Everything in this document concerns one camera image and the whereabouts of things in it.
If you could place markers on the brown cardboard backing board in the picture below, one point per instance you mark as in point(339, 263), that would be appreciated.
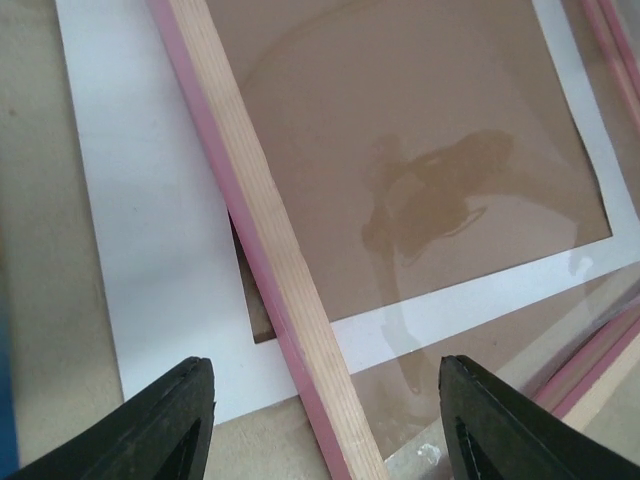
point(415, 150)

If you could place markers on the transparent plastic sheet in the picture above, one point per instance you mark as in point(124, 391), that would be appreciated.
point(450, 200)

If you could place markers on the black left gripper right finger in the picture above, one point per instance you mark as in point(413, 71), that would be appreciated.
point(492, 431)

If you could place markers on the sunset landscape photo print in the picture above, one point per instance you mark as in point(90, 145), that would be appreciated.
point(8, 439)

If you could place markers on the pink wooden picture frame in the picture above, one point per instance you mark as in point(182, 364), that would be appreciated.
point(321, 355)

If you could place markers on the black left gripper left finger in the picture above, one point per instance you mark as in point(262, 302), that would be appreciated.
point(163, 432)

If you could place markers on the white mat board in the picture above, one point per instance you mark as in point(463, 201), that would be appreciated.
point(417, 145)

